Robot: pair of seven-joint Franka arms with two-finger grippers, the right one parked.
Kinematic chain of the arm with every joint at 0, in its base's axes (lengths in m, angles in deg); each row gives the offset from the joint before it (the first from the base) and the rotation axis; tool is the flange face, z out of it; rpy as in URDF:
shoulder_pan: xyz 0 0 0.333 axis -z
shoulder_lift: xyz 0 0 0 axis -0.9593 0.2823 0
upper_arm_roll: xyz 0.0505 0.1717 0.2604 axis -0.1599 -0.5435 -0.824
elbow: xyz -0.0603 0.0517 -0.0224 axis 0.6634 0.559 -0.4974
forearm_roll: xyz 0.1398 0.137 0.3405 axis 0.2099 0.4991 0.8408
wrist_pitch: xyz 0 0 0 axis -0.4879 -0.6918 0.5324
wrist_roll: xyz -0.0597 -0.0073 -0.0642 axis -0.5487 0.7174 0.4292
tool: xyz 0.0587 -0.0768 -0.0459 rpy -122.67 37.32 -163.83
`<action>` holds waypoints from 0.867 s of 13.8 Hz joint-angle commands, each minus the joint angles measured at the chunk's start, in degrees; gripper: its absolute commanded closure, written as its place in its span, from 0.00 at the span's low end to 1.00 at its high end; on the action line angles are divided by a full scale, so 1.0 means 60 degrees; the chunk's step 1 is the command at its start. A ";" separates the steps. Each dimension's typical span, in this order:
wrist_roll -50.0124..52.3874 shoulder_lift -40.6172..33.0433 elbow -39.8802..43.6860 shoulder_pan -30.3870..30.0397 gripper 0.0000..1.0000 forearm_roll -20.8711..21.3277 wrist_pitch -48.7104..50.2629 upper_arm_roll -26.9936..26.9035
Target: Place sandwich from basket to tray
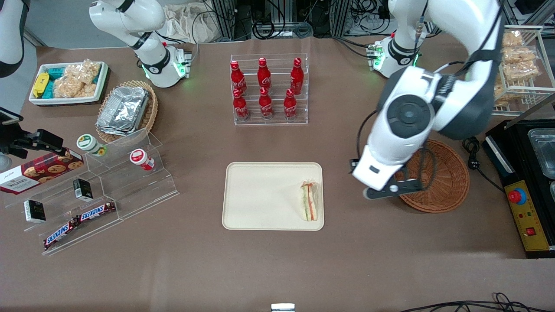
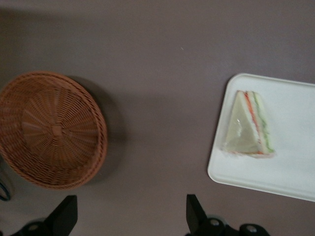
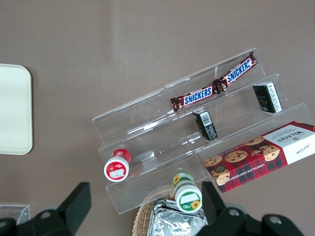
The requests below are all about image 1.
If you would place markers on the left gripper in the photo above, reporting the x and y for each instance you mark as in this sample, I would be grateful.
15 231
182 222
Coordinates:
353 163

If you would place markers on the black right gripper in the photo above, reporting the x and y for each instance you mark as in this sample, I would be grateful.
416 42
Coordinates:
14 138

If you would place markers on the triangle sandwich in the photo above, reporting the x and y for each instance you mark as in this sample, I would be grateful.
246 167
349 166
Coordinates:
308 201

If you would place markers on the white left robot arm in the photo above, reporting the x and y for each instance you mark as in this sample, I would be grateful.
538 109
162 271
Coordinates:
455 26

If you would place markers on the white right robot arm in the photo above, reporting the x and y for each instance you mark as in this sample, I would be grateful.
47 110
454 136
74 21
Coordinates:
149 47

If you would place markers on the round brown wicker basket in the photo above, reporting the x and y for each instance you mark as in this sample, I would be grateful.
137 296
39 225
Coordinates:
446 182

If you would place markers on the oval tan wicker basket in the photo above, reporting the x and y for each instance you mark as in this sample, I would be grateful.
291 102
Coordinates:
151 108

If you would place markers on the cream rectangular plastic tray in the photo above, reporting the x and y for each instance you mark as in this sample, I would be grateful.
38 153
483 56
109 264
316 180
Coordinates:
260 197

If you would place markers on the red tartan cookie box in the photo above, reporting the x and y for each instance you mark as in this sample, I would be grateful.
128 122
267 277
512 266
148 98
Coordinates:
39 173

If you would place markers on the white rectangular snack bin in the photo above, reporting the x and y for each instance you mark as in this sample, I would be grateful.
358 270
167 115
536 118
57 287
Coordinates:
39 100

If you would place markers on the green white yogurt cup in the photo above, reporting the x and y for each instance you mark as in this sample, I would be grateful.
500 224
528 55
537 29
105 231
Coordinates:
89 144

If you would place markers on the teal snack packet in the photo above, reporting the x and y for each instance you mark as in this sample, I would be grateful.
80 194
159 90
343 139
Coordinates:
48 90
56 73

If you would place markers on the yellow snack packet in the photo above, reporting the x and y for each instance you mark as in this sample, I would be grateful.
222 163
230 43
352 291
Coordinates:
40 84

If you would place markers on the bagged rice cracker snack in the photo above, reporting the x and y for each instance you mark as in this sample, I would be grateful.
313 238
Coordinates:
84 71
512 39
520 63
501 96
71 89

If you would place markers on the small black white box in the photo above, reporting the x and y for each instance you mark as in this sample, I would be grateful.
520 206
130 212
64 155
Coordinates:
34 211
82 190

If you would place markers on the stacked aluminium foil containers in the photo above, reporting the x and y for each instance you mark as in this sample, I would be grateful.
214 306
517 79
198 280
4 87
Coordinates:
123 110

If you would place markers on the brown Snickers bar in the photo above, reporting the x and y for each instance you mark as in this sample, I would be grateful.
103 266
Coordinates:
60 234
96 211

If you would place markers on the red white yogurt cup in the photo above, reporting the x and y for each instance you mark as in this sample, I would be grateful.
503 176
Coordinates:
140 158

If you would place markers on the clear acrylic tiered stand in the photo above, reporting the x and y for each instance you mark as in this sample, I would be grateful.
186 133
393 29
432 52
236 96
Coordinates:
130 190

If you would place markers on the black sealing machine yellow panel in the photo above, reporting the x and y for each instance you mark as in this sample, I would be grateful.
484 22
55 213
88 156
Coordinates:
524 186

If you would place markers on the red cola bottle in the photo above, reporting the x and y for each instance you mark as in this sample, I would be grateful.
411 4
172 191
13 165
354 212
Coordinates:
296 78
240 106
265 105
290 106
264 76
238 80

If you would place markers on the clear acrylic bottle rack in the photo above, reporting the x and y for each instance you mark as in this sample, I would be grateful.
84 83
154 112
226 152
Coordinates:
277 122

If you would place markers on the steel pan in machine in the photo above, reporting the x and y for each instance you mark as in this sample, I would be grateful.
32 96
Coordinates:
553 190
544 151

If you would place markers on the small white device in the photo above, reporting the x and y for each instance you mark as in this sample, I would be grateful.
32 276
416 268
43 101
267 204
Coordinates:
282 308

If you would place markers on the white crumpled cloth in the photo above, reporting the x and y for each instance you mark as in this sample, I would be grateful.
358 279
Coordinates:
186 24

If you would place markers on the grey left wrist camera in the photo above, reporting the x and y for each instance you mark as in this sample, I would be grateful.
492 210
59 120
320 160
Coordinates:
370 194

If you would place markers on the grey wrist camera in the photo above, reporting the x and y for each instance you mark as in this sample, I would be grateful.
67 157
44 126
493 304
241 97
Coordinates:
8 116
370 194

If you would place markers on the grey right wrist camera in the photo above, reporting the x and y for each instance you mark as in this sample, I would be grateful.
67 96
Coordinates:
8 116

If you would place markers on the aluminium frame structure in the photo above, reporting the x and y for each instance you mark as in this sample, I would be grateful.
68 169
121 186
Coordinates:
227 17

